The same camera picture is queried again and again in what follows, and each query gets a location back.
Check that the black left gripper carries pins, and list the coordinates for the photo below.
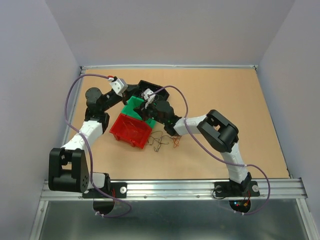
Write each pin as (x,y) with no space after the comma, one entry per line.
(128,93)

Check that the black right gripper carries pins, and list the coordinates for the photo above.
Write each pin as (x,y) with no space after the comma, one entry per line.
(144,112)

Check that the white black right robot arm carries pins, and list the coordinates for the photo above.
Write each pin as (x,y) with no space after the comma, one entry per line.
(218,131)

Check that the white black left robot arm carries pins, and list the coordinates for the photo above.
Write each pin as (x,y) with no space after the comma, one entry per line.
(68,169)

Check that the black plastic bin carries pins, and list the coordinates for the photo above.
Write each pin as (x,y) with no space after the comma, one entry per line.
(161,95)

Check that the green plastic bin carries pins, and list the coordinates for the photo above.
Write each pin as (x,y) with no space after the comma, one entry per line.
(131,117)

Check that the red plastic bin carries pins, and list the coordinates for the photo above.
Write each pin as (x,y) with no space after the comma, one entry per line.
(136,135)

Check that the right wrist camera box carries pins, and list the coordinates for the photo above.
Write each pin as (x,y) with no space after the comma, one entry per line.
(148,96)

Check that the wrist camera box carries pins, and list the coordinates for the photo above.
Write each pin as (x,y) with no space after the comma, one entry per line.
(118,85)
(148,96)

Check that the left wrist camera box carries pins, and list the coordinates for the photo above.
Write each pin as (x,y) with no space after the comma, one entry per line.
(118,85)

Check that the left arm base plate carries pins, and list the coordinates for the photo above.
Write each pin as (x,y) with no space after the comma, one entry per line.
(116,190)

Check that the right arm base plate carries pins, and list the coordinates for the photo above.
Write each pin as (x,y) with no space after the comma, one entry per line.
(227,189)

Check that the aluminium mounting rail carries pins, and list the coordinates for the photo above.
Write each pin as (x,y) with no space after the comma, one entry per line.
(162,190)

